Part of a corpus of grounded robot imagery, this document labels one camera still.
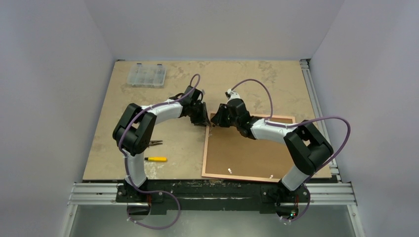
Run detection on pink photo frame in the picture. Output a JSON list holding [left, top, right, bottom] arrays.
[[202, 126, 293, 183]]

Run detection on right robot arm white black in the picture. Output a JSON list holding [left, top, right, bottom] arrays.
[[210, 99, 334, 201]]

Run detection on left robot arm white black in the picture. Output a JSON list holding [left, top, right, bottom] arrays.
[[112, 86, 210, 202]]

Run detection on clear plastic organizer box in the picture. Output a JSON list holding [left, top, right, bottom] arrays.
[[126, 63, 167, 88]]

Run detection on yellow screwdriver near front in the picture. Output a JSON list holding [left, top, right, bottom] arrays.
[[144, 157, 168, 162]]

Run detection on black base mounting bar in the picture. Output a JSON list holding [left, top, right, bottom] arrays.
[[116, 180, 310, 220]]

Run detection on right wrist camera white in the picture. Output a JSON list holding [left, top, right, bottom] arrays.
[[225, 89, 241, 102]]

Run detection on yellow handled pliers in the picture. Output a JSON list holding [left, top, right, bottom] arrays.
[[148, 140, 163, 147]]

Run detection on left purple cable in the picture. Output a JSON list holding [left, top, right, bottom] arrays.
[[118, 73, 201, 230]]

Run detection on aluminium rail frame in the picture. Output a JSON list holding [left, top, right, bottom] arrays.
[[67, 59, 366, 237]]

